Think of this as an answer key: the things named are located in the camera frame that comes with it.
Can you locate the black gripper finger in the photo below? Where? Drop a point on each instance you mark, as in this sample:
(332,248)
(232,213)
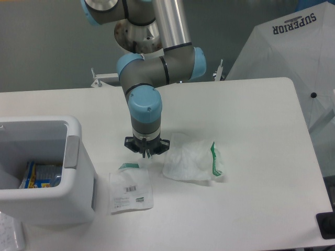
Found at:
(136,145)
(157,147)

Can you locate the white trash can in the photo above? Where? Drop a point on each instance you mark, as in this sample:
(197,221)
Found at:
(53,140)

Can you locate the crumpled white bag green stripe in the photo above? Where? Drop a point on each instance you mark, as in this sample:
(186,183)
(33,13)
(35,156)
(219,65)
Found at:
(193,160)

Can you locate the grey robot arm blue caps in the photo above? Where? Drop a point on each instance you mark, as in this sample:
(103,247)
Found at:
(140,77)

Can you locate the blue yellow snack wrapper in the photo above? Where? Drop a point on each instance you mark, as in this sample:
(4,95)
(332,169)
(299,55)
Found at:
(41,176)

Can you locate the white mounting bracket with bolt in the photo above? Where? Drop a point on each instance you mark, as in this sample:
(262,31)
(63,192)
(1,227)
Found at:
(104,80)

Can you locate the white plastic package barcode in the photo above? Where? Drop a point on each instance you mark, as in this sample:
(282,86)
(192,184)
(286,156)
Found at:
(130,188)

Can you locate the black device at table corner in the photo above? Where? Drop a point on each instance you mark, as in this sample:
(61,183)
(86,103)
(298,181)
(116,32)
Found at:
(326,224)

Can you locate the white umbrella Superior print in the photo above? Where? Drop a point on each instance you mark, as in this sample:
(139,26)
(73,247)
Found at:
(299,46)

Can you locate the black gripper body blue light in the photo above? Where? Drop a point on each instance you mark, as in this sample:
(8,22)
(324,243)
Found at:
(153,146)

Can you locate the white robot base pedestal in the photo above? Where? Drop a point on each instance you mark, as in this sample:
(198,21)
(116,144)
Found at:
(139,39)

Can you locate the metal clamp behind table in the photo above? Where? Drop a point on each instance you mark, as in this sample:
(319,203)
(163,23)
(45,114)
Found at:
(218,74)

